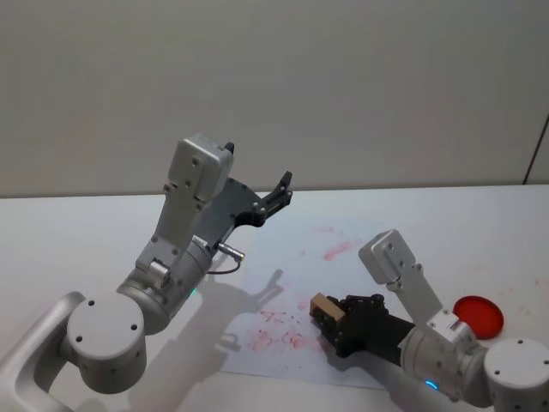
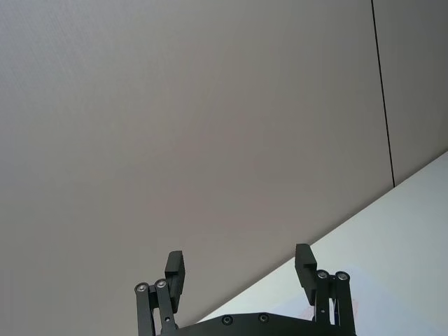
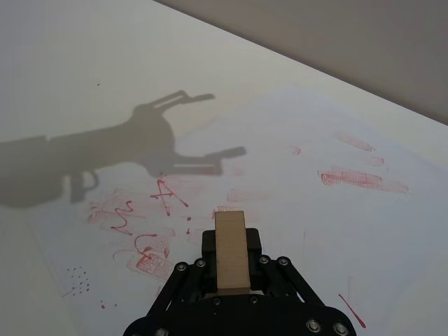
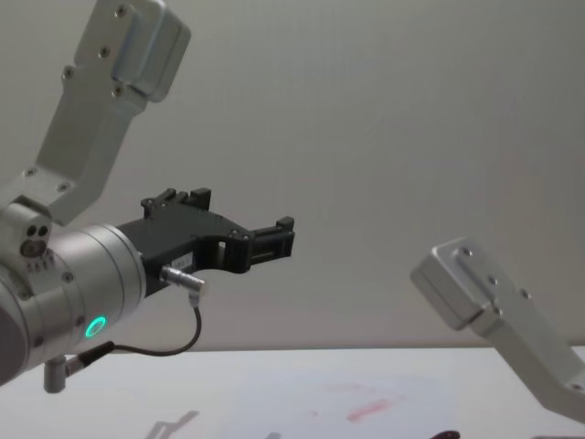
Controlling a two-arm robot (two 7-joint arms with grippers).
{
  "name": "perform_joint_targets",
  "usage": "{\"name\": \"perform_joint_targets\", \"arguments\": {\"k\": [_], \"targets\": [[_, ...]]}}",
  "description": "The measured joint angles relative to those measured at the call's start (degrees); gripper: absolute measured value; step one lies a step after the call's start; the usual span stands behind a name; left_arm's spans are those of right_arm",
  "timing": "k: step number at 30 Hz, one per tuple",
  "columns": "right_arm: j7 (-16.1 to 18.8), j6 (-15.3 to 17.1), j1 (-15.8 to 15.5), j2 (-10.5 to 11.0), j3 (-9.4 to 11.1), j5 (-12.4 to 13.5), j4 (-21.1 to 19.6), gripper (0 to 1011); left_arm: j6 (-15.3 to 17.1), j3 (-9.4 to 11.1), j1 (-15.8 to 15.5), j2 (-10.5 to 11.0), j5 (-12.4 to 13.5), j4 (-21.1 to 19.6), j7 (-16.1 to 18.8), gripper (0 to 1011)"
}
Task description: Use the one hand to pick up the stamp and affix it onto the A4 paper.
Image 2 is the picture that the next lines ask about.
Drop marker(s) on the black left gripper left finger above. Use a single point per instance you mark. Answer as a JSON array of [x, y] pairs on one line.
[[175, 276]]

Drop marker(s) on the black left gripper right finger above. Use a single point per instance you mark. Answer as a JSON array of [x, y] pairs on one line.
[[305, 276]]

